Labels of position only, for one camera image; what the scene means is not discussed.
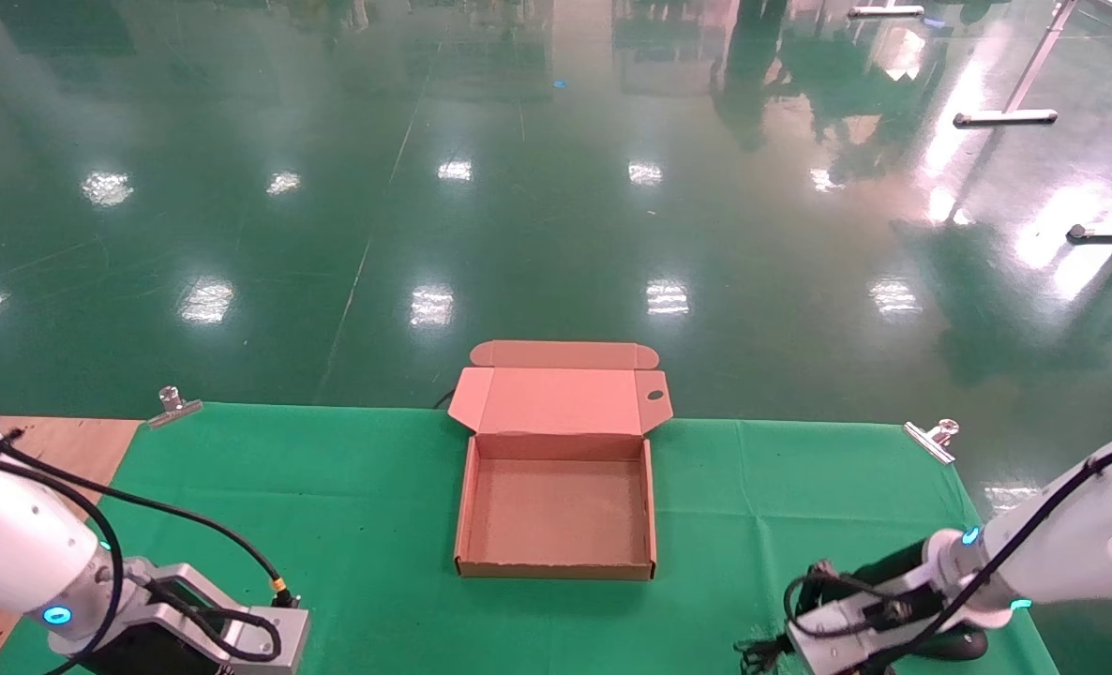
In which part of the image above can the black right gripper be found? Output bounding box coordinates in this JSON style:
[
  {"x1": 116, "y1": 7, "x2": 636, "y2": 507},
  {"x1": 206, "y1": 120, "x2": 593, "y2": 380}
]
[{"x1": 845, "y1": 539, "x2": 990, "y2": 672}]

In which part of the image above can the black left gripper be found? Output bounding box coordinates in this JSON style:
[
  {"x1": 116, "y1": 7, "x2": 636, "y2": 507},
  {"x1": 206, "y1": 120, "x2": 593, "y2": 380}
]
[{"x1": 81, "y1": 622, "x2": 231, "y2": 675}]

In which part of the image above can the open brown cardboard box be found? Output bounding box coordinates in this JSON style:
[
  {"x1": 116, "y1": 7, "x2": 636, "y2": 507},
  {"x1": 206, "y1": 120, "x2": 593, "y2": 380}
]
[{"x1": 447, "y1": 340, "x2": 674, "y2": 581}]

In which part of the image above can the silver binder clip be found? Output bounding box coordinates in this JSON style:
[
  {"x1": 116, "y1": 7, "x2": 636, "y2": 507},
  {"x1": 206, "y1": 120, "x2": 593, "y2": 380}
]
[
  {"x1": 902, "y1": 418, "x2": 961, "y2": 466},
  {"x1": 148, "y1": 385, "x2": 204, "y2": 430}
]

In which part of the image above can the green table cloth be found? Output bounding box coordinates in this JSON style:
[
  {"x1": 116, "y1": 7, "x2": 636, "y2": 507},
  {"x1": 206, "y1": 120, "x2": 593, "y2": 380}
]
[{"x1": 0, "y1": 403, "x2": 1063, "y2": 675}]

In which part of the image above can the white foot bar black cap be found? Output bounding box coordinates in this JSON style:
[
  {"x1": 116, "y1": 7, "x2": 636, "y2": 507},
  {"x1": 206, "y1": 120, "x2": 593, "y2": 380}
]
[{"x1": 1066, "y1": 199, "x2": 1112, "y2": 245}]

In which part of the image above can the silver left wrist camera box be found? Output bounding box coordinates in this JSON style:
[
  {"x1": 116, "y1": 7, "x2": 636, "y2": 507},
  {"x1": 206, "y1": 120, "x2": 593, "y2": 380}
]
[{"x1": 48, "y1": 557, "x2": 311, "y2": 675}]

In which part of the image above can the white metal table leg frame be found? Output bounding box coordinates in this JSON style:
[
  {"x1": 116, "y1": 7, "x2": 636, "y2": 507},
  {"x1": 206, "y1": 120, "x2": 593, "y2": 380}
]
[{"x1": 952, "y1": 0, "x2": 1079, "y2": 129}]

